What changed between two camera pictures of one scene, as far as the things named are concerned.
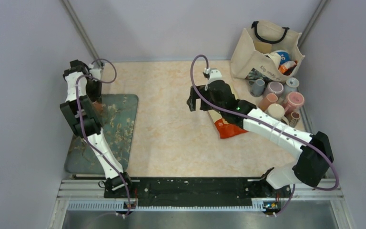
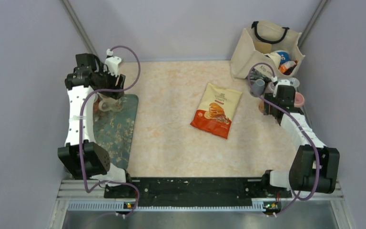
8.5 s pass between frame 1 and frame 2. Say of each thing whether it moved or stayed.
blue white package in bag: stayed
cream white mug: moved
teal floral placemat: stayed
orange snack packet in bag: stayed
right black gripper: moved
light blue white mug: stayed
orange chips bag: moved
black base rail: stayed
